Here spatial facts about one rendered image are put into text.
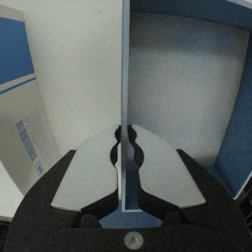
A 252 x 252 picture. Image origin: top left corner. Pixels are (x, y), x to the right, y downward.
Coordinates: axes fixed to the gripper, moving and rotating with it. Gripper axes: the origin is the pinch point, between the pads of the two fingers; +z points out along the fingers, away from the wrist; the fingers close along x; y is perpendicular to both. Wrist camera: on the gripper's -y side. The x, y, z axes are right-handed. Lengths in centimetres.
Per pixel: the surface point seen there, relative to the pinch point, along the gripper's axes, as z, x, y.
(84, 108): 5.4, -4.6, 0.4
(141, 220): 1.1, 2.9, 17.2
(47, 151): 2.6, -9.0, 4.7
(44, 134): 3.4, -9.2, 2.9
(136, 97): 5.0, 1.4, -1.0
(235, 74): 5.0, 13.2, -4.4
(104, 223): 1.1, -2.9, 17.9
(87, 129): 5.4, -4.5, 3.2
